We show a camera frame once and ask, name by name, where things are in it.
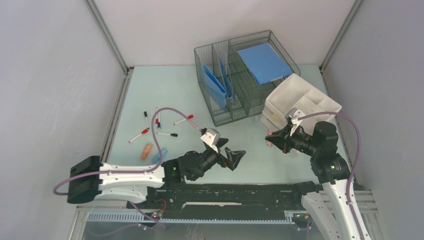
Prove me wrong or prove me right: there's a pink highlighter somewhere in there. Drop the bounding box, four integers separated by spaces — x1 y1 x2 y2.
265 129 273 148

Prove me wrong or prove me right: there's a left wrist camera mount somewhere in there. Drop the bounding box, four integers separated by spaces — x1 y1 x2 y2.
200 128 221 153

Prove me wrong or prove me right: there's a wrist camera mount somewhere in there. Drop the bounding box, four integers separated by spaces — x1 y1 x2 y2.
285 107 306 137
200 128 221 153

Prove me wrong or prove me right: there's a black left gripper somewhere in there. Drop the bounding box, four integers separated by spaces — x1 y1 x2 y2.
189 137 244 181

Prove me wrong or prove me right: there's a black marker near pink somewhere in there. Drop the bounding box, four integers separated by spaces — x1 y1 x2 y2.
156 131 178 137

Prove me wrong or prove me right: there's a light blue highlighter lower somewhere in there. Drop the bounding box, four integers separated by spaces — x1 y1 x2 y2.
151 148 168 165

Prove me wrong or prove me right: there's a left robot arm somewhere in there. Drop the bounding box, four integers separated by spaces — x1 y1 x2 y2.
66 146 246 208

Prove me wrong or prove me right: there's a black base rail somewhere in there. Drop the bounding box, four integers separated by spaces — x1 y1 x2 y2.
137 181 323 221

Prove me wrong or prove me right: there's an orange highlighter lower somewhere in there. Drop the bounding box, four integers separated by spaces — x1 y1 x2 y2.
140 142 153 161

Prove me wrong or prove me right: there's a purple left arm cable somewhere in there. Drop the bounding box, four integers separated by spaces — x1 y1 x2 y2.
52 106 203 238

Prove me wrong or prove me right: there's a black cap whiteboard marker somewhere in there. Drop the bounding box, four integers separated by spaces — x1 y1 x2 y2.
143 111 150 130

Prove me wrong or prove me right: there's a red cap marker lower left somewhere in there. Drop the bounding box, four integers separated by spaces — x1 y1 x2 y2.
128 128 150 143

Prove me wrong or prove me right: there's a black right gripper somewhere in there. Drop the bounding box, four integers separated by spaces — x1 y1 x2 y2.
266 121 319 156

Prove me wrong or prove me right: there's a blue folder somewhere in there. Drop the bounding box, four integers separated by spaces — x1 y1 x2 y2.
201 62 227 110
219 58 235 102
237 43 294 85

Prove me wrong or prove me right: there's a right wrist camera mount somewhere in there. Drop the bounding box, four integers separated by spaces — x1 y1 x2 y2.
285 107 306 137

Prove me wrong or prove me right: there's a white plastic drawer organizer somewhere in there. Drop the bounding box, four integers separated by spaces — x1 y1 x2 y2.
256 73 342 132

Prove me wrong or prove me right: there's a green wire mesh organizer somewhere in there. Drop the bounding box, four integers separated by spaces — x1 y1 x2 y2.
194 30 301 127

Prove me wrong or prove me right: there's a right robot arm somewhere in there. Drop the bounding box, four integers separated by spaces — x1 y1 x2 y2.
265 121 371 240

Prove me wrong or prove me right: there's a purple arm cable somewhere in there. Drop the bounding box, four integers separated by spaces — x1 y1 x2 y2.
52 106 203 238
296 111 374 240

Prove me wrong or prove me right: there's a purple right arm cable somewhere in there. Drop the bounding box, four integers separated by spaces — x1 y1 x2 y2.
296 111 374 240

